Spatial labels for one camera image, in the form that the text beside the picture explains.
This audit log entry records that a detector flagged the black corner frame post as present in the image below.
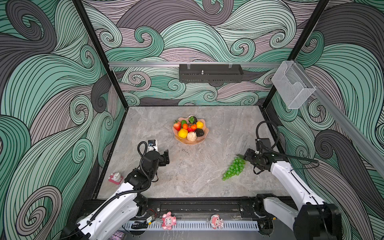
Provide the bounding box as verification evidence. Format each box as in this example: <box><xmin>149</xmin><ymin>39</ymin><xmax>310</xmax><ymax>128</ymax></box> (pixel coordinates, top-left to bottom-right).
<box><xmin>261</xmin><ymin>0</ymin><xmax>329</xmax><ymax>111</ymax></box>
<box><xmin>73</xmin><ymin>0</ymin><xmax>129</xmax><ymax>112</ymax></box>

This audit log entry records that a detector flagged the yellow lemon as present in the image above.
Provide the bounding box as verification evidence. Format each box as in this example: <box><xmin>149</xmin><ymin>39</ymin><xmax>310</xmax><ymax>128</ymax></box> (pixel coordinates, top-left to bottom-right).
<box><xmin>178</xmin><ymin>129</ymin><xmax>189</xmax><ymax>139</ymax></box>

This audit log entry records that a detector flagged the aluminium rail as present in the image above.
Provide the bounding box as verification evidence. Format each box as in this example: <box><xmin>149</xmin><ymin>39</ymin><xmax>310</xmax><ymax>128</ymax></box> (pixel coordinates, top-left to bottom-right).
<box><xmin>108</xmin><ymin>61</ymin><xmax>282</xmax><ymax>68</ymax></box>
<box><xmin>297</xmin><ymin>64</ymin><xmax>384</xmax><ymax>176</ymax></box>

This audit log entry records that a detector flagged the black corner frame post right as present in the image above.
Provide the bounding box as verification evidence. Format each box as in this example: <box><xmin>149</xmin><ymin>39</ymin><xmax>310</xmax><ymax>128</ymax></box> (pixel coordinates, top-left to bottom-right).
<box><xmin>261</xmin><ymin>0</ymin><xmax>329</xmax><ymax>111</ymax></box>

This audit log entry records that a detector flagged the cream fake garlic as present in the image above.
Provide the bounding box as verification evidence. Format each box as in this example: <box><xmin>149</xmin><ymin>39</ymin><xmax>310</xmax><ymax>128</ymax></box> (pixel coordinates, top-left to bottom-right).
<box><xmin>187</xmin><ymin>132</ymin><xmax>197</xmax><ymax>142</ymax></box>

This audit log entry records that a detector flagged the pink scalloped fruit bowl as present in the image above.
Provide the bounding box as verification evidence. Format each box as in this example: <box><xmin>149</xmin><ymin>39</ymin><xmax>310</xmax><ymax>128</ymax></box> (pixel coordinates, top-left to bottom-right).
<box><xmin>172</xmin><ymin>115</ymin><xmax>209</xmax><ymax>145</ymax></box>

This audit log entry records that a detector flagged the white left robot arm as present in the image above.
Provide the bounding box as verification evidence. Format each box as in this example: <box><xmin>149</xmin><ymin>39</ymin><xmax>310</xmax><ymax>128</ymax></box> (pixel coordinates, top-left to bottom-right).
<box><xmin>60</xmin><ymin>150</ymin><xmax>170</xmax><ymax>240</ymax></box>

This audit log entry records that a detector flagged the clear acrylic wall box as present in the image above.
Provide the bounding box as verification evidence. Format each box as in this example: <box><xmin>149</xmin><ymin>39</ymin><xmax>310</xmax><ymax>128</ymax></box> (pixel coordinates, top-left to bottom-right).
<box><xmin>272</xmin><ymin>61</ymin><xmax>316</xmax><ymax>110</ymax></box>

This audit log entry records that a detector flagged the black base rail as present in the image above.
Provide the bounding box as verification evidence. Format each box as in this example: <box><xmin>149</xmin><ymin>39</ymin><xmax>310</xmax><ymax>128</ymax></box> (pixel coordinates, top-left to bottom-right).
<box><xmin>79</xmin><ymin>196</ymin><xmax>301</xmax><ymax>221</ymax></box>

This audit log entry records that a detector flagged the dark brown mangosteen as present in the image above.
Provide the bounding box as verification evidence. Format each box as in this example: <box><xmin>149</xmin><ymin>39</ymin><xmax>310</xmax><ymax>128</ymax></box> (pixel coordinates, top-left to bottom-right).
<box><xmin>188</xmin><ymin>116</ymin><xmax>198</xmax><ymax>124</ymax></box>

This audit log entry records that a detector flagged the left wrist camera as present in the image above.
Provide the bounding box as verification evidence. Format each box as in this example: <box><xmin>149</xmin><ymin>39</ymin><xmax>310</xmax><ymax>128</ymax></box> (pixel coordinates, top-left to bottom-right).
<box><xmin>148</xmin><ymin>140</ymin><xmax>158</xmax><ymax>152</ymax></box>

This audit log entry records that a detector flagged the pink haired doll toy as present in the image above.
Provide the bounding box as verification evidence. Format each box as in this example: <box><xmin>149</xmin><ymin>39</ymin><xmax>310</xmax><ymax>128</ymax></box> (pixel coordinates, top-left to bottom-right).
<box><xmin>210</xmin><ymin>214</ymin><xmax>224</xmax><ymax>230</ymax></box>

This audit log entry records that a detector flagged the pink cat toy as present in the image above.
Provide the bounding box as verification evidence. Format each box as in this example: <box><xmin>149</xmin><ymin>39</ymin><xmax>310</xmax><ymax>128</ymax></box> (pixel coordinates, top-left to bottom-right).
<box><xmin>162</xmin><ymin>212</ymin><xmax>177</xmax><ymax>230</ymax></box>

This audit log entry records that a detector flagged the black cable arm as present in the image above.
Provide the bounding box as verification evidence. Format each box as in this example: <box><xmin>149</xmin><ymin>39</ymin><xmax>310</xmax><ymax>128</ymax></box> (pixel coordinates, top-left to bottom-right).
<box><xmin>59</xmin><ymin>140</ymin><xmax>160</xmax><ymax>238</ymax></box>
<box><xmin>255</xmin><ymin>120</ymin><xmax>320</xmax><ymax>170</ymax></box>

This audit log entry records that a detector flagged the black corner frame post left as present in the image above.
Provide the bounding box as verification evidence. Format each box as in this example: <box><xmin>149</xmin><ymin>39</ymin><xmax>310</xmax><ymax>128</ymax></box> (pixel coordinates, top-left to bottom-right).
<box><xmin>73</xmin><ymin>0</ymin><xmax>129</xmax><ymax>112</ymax></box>

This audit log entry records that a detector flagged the aluminium rail right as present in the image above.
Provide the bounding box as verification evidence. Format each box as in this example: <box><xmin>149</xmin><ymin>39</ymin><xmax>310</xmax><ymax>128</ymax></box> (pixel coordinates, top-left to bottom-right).
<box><xmin>297</xmin><ymin>64</ymin><xmax>384</xmax><ymax>176</ymax></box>

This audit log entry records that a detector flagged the green grape bunch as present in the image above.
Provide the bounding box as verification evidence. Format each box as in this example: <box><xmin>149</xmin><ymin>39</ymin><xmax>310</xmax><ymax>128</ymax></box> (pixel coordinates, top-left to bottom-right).
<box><xmin>222</xmin><ymin>157</ymin><xmax>246</xmax><ymax>181</ymax></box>

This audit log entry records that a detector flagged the aluminium rail back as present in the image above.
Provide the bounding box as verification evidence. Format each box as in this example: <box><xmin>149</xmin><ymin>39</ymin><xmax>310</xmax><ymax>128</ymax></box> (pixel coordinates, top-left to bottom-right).
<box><xmin>108</xmin><ymin>61</ymin><xmax>282</xmax><ymax>68</ymax></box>

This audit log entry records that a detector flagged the glitter purple cylinder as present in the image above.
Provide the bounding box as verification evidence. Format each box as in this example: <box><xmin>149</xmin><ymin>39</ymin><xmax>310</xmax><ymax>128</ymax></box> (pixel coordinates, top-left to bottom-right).
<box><xmin>108</xmin><ymin>231</ymin><xmax>125</xmax><ymax>240</ymax></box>

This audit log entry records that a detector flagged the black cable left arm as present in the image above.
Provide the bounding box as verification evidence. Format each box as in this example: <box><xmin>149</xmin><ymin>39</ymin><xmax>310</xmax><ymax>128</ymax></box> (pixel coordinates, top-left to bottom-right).
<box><xmin>59</xmin><ymin>140</ymin><xmax>160</xmax><ymax>238</ymax></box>

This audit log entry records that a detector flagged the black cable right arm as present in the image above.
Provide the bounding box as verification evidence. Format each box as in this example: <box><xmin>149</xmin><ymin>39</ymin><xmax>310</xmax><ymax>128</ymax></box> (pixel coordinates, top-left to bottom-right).
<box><xmin>255</xmin><ymin>120</ymin><xmax>320</xmax><ymax>170</ymax></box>

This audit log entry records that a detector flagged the yellow pear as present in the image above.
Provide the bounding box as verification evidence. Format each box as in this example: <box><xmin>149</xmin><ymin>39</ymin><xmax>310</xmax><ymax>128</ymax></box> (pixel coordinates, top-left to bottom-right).
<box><xmin>196</xmin><ymin>121</ymin><xmax>204</xmax><ymax>129</ymax></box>

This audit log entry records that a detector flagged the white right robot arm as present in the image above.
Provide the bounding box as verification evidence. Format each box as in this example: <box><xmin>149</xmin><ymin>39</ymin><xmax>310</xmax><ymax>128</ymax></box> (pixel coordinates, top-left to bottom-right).
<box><xmin>239</xmin><ymin>149</ymin><xmax>342</xmax><ymax>240</ymax></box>

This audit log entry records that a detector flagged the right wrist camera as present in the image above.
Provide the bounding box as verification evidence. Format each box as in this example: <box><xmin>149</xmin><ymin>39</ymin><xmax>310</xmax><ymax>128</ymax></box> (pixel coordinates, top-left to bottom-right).
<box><xmin>256</xmin><ymin>138</ymin><xmax>273</xmax><ymax>151</ymax></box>

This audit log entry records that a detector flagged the dark avocado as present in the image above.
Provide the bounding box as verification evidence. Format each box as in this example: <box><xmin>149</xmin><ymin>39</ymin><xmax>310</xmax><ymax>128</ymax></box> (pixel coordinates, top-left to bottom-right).
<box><xmin>195</xmin><ymin>129</ymin><xmax>205</xmax><ymax>138</ymax></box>

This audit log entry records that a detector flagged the white figurine on pink base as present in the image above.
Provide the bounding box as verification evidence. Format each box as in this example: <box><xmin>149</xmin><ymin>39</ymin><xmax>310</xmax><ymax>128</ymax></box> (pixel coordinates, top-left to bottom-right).
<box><xmin>108</xmin><ymin>173</ymin><xmax>124</xmax><ymax>185</ymax></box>

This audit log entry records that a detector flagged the black wall tray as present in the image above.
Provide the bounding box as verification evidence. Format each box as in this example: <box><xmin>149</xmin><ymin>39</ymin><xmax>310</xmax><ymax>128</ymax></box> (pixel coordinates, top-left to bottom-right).
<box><xmin>179</xmin><ymin>64</ymin><xmax>244</xmax><ymax>85</ymax></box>

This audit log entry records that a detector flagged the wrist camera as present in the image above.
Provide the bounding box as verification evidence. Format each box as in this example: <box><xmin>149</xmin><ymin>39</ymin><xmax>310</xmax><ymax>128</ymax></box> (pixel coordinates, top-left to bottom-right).
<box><xmin>148</xmin><ymin>140</ymin><xmax>158</xmax><ymax>152</ymax></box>
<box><xmin>256</xmin><ymin>138</ymin><xmax>273</xmax><ymax>151</ymax></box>

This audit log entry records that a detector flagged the white slotted cable duct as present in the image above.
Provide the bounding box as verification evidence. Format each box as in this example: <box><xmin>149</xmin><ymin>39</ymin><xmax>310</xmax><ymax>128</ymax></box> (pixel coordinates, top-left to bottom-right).
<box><xmin>119</xmin><ymin>220</ymin><xmax>259</xmax><ymax>232</ymax></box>

